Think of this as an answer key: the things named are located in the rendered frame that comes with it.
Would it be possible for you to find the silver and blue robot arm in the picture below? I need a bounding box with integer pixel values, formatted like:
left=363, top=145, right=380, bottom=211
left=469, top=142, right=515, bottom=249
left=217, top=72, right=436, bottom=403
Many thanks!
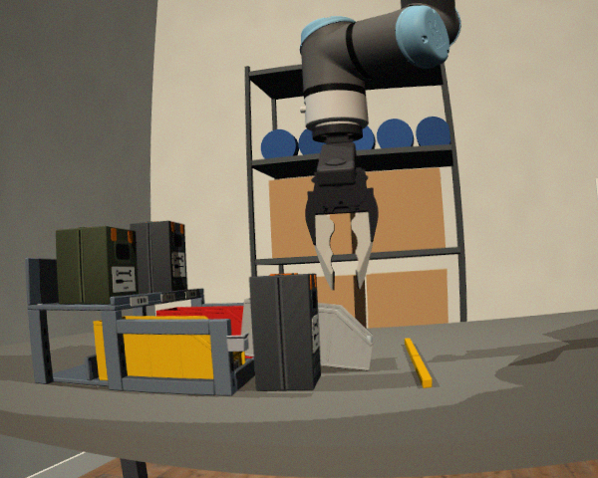
left=300, top=0, right=461, bottom=187

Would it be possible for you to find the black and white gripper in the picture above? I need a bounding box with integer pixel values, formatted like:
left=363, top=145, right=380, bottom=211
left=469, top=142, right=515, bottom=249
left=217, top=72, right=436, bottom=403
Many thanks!
left=305, top=123, right=379, bottom=290

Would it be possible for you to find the yellow vertical bar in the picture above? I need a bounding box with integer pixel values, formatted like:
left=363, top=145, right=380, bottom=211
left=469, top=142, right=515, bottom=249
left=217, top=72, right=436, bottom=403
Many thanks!
left=405, top=339, right=432, bottom=388

